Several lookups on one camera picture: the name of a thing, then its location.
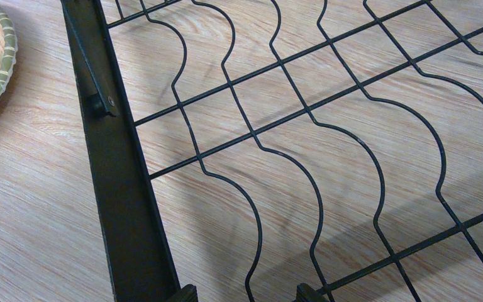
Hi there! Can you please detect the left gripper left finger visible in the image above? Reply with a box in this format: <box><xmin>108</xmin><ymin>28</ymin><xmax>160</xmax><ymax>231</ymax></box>
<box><xmin>167</xmin><ymin>284</ymin><xmax>198</xmax><ymax>302</ymax></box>

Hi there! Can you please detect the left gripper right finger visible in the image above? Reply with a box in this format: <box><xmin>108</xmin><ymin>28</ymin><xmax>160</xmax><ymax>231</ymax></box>
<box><xmin>294</xmin><ymin>283</ymin><xmax>328</xmax><ymax>302</ymax></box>

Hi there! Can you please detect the black wire dish rack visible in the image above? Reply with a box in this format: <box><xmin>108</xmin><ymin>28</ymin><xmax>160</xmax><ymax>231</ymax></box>
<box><xmin>60</xmin><ymin>0</ymin><xmax>483</xmax><ymax>302</ymax></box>

